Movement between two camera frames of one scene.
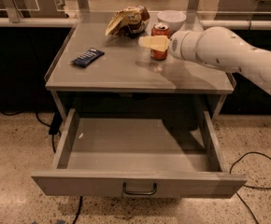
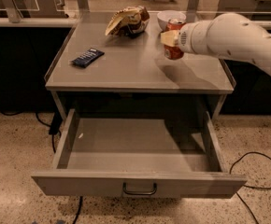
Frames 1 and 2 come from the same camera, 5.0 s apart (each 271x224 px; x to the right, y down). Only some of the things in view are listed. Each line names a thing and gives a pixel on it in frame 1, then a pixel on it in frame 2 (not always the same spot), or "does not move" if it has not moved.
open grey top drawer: [148, 158] does not move
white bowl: [175, 19] does not move
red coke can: [161, 29] -> [174, 52]
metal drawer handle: [124, 189] does not move
